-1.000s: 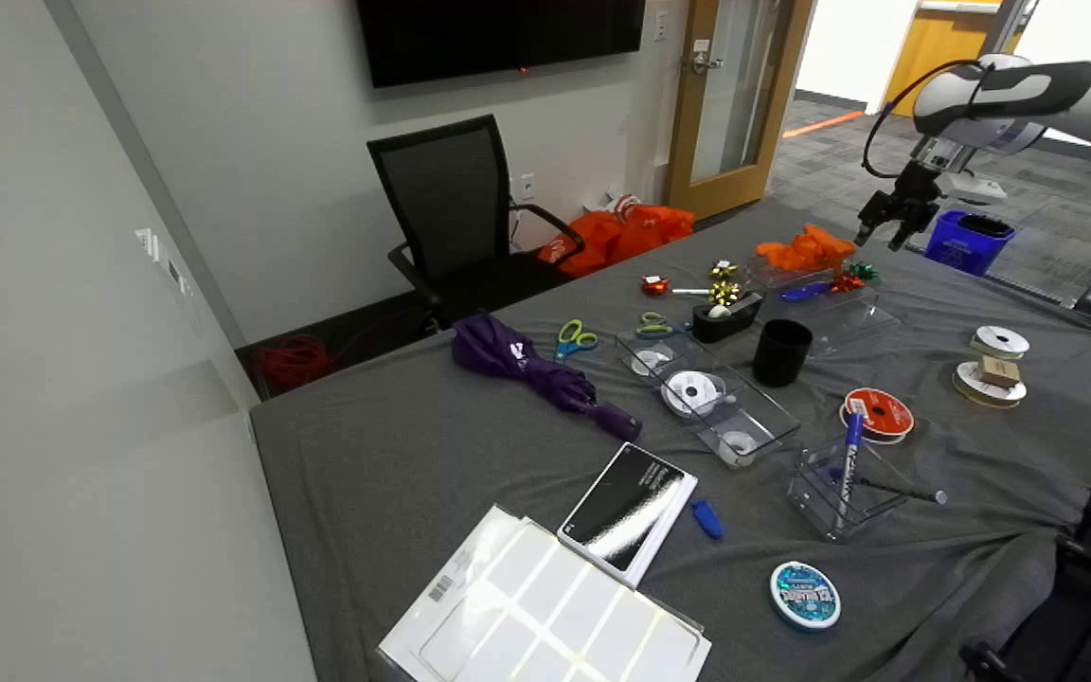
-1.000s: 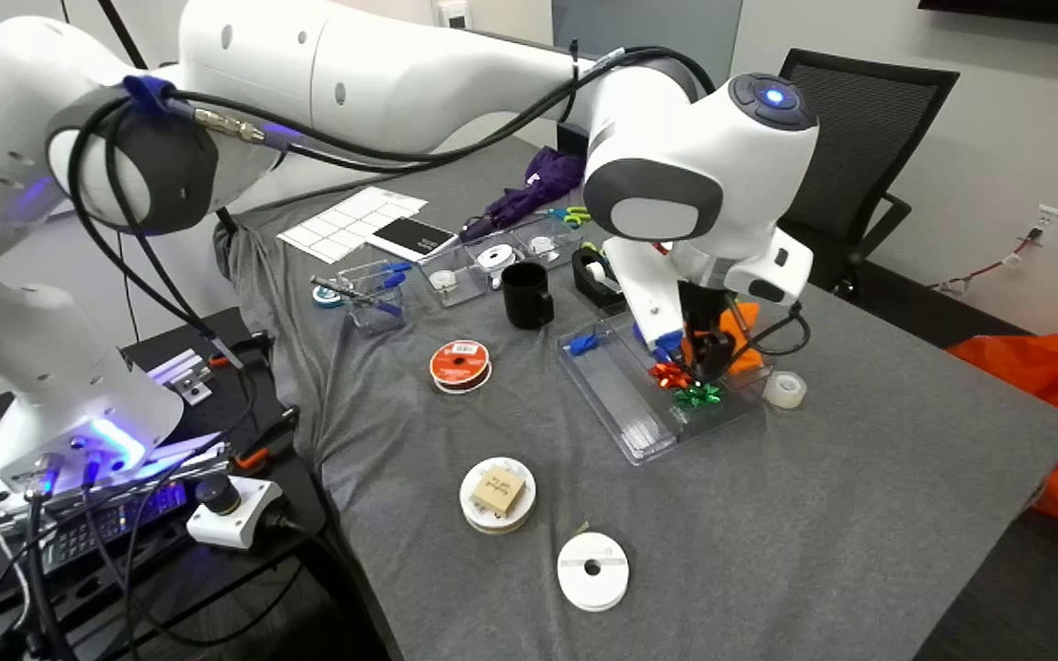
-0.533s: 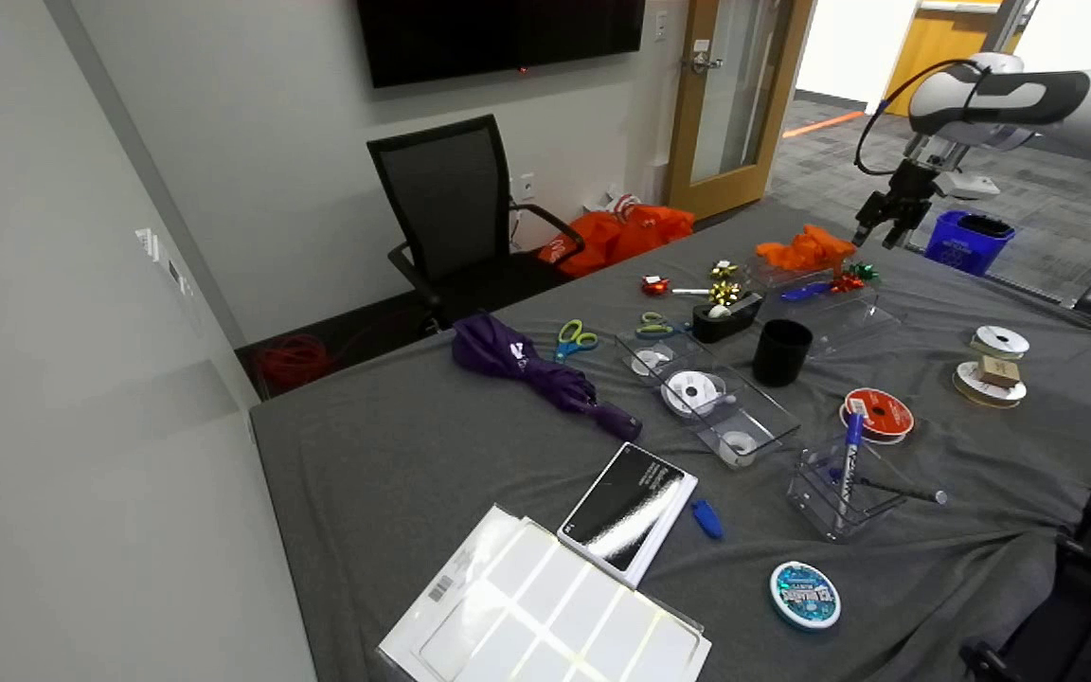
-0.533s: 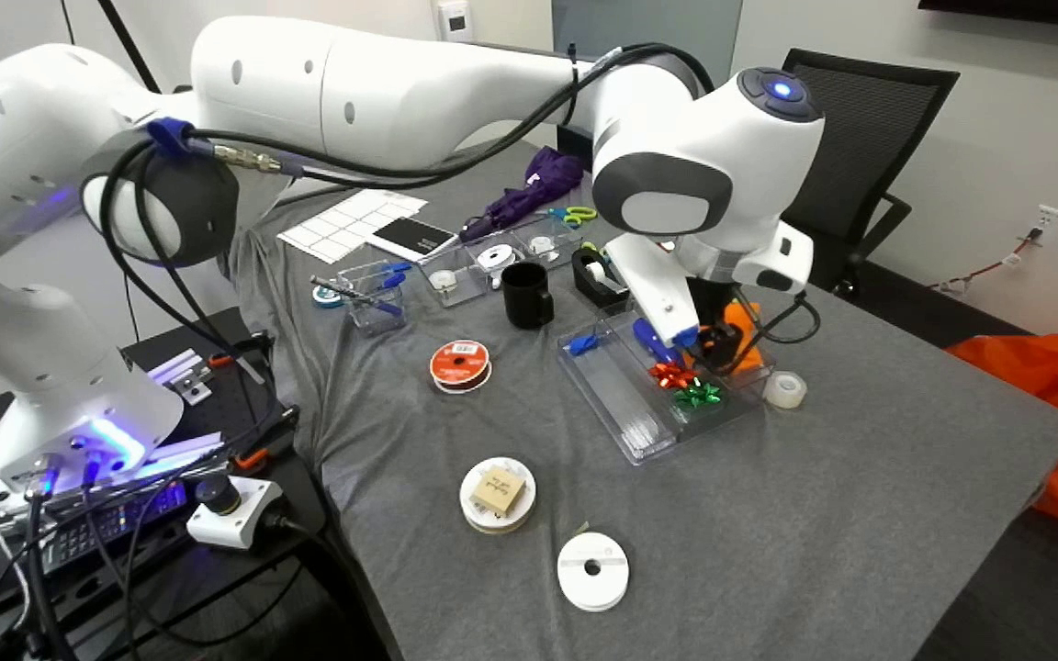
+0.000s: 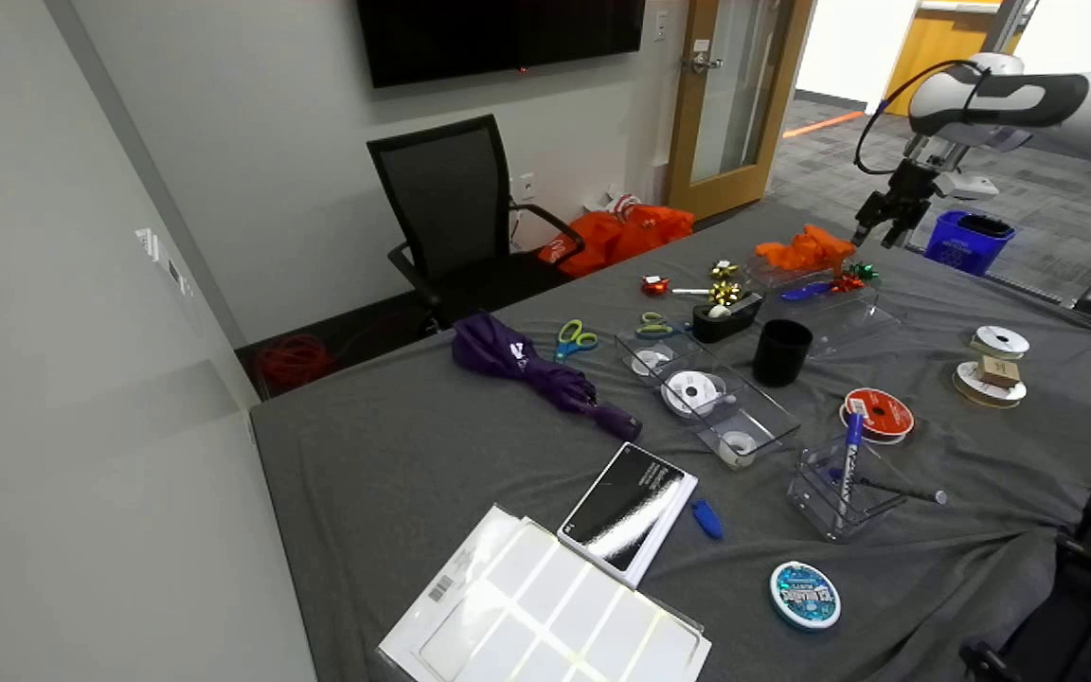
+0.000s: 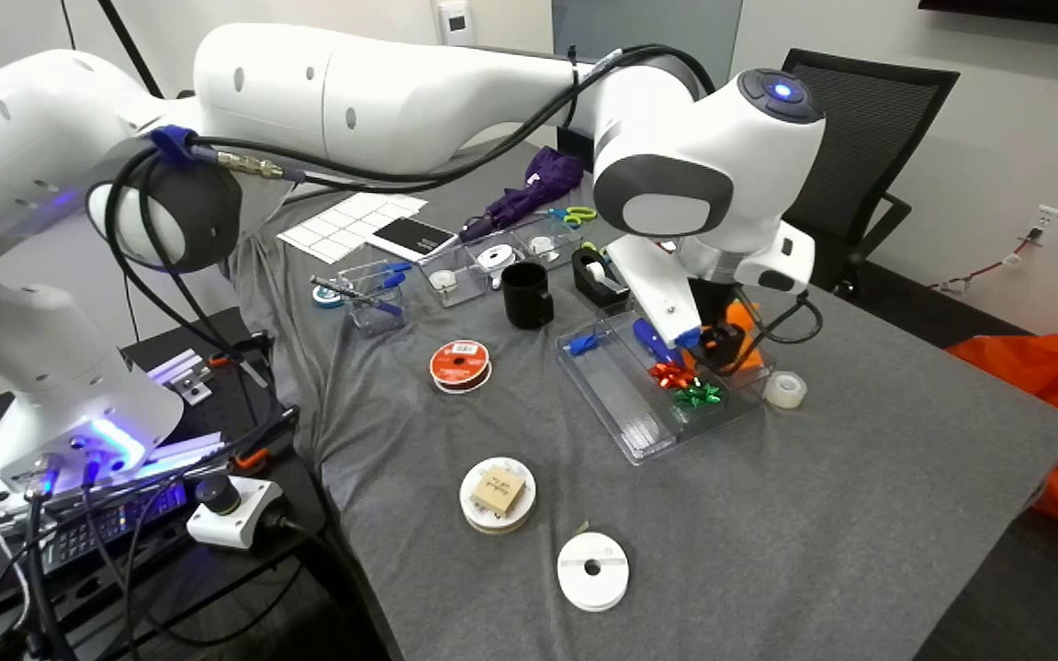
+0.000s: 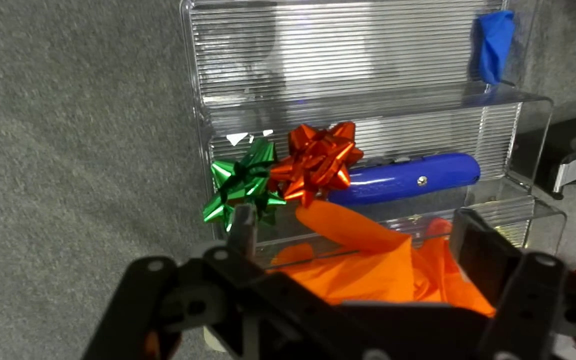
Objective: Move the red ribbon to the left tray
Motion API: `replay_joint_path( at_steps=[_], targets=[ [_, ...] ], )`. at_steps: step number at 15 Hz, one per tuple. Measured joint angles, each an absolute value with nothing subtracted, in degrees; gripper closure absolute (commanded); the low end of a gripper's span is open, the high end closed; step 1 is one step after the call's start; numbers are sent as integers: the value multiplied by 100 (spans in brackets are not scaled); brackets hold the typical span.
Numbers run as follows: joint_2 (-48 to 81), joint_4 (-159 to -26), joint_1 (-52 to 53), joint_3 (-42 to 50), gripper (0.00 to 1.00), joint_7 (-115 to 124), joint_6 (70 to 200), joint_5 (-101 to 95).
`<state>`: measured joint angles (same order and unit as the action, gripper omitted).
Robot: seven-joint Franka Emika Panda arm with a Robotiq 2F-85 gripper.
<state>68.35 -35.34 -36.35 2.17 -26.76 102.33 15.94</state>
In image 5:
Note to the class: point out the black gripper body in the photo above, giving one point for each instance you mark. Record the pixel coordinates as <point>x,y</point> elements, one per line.
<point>909,183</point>

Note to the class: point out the long clear plastic tray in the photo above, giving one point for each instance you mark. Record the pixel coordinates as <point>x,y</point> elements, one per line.
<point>889,331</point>

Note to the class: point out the purple cloth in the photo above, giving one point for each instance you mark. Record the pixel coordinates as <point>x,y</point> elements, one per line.
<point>519,363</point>

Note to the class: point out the black tape dispenser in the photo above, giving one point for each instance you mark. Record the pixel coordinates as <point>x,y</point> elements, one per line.
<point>721,323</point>

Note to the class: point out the green gift bow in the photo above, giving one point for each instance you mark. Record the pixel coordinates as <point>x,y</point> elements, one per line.
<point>870,270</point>

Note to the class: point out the wooden framed glass door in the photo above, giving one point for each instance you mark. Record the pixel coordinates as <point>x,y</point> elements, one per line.
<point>736,99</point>

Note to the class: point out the small white ribbon spool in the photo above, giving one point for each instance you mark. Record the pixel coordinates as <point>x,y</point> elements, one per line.
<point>693,393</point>

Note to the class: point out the clear tray holding pens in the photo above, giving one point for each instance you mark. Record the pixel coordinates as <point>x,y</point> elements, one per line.
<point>842,499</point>

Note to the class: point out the black wall television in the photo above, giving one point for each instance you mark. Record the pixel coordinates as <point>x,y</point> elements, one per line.
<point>503,38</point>

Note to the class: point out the white spool with tan card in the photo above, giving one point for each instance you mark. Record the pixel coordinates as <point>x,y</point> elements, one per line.
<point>989,375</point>

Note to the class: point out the red gift bow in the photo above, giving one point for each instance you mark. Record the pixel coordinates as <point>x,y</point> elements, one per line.
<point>848,286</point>
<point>658,286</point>

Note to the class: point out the blue plastic bin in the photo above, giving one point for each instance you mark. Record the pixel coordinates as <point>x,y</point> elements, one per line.
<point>967,239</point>

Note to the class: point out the plain wooden door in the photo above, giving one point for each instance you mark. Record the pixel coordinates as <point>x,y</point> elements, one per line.
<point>937,38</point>

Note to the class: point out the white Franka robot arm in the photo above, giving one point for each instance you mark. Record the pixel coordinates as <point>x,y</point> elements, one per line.
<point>1014,97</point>

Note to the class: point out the long blue marker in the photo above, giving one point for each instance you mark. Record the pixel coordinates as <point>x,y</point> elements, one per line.
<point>803,294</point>

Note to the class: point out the pen with blue cap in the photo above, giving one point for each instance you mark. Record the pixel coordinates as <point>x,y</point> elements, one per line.
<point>850,460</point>

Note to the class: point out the gold gift bow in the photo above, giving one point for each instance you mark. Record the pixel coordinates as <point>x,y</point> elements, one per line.
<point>726,286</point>

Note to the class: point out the silver grey pen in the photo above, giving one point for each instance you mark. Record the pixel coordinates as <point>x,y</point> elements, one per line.
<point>917,489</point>

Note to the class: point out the black mesh office chair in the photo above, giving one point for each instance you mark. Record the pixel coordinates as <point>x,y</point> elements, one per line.
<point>452,203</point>

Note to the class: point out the grey tablecloth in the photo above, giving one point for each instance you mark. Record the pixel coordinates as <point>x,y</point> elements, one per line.
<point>446,478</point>

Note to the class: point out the black phone in white box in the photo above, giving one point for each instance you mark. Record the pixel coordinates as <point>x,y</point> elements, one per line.
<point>621,494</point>

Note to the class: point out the white label sheet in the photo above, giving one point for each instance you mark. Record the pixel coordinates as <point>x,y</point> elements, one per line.
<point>547,620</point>

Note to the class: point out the clear tray holding bows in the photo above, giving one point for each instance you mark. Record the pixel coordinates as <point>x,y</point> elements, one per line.
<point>825,303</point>

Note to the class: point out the clear tray holding white spools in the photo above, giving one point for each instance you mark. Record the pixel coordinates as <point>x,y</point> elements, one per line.
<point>760,421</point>

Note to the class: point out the loose blue marker cap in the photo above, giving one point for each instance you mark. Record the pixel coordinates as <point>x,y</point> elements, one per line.
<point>707,518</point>

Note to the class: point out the orange fabric pile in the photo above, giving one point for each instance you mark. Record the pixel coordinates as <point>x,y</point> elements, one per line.
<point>621,233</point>

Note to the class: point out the plain white ribbon spool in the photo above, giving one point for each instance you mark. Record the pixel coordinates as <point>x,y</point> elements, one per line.
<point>1002,340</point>

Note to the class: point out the black cup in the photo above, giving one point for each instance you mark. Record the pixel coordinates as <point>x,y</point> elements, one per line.
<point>782,355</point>

